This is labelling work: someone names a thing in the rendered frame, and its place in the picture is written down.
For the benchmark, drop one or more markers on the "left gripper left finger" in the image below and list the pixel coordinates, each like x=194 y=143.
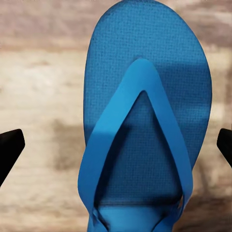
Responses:
x=12 y=144

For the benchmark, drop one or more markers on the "sandal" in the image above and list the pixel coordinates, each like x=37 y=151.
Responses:
x=146 y=107

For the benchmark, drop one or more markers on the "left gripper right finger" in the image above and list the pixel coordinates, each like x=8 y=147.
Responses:
x=224 y=143

